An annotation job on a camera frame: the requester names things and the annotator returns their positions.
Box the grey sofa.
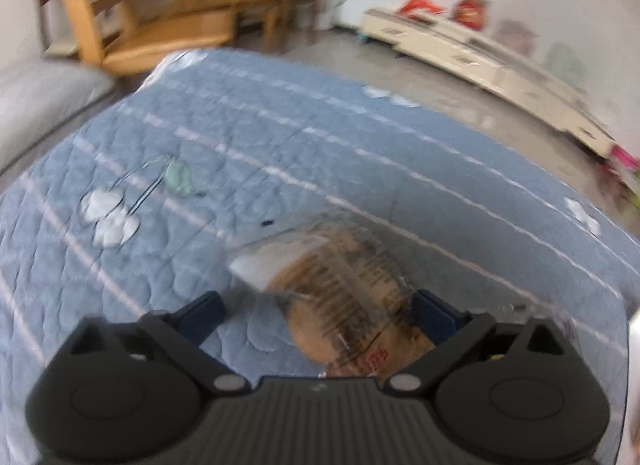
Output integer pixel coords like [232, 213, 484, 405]
[0, 59, 119, 173]

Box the mint green appliance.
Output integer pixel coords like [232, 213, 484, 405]
[544, 42, 587, 86]

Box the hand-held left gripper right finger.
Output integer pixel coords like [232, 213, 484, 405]
[384, 288, 584, 394]

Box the red round pot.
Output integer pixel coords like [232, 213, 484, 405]
[452, 0, 494, 31]

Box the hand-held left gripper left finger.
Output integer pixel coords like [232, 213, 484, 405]
[46, 291, 249, 397]

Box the red plastic bag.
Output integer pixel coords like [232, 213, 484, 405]
[397, 0, 447, 22]

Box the dark chair with cushion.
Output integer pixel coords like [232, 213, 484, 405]
[34, 0, 82, 56]

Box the light wooden chair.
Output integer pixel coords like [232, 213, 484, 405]
[49, 0, 237, 76]

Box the cream tv cabinet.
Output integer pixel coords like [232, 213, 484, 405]
[359, 7, 619, 156]

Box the clear round biscuit packet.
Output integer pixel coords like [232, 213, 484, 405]
[226, 215, 442, 382]

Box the pink basin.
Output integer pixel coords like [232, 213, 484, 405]
[606, 144, 640, 180]

